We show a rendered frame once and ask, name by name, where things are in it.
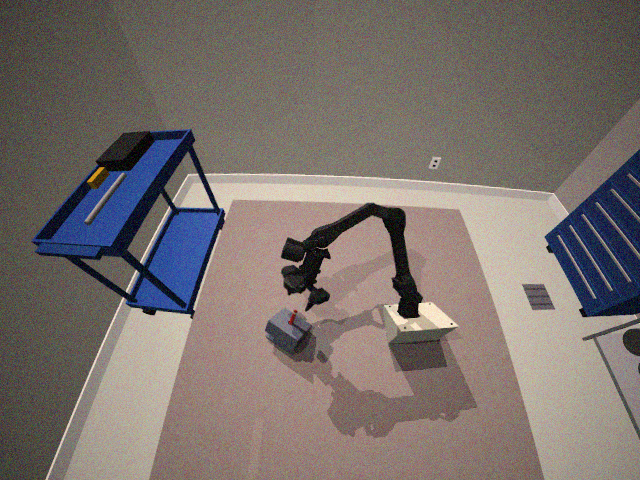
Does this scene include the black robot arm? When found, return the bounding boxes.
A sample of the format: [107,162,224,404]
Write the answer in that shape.
[281,202,423,319]

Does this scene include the light grey panel with hole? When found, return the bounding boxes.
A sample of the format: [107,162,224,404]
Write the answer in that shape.
[265,308,312,355]

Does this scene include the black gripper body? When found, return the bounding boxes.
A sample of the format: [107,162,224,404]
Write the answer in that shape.
[280,264,330,305]

